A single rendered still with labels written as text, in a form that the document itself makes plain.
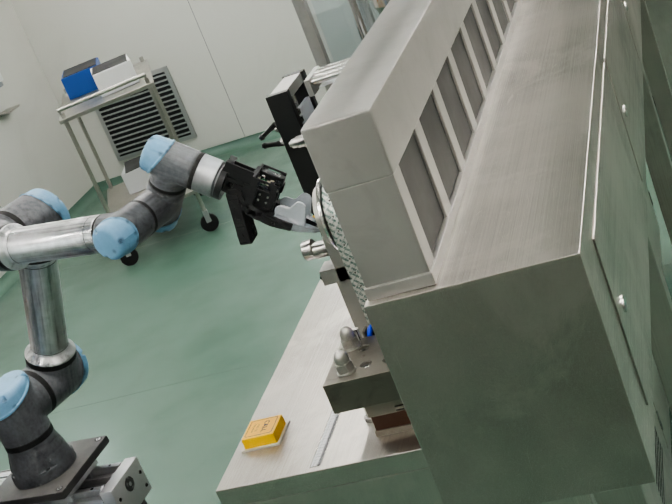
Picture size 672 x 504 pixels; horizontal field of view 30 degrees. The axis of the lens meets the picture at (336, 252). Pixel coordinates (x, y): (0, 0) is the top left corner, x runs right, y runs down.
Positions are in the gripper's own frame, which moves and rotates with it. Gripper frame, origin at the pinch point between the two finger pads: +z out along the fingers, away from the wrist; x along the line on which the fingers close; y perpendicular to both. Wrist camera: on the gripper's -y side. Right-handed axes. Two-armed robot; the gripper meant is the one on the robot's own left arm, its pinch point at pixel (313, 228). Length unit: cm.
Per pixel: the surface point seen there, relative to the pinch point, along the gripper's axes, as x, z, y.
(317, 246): 2.6, 1.7, -4.6
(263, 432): -18.2, 5.8, -35.2
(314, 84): 24.3, -11.6, 17.8
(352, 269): -5.9, 9.9, -1.8
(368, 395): -25.6, 21.3, -13.4
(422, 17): -50, 8, 61
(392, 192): -88, 13, 54
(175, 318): 280, -67, -217
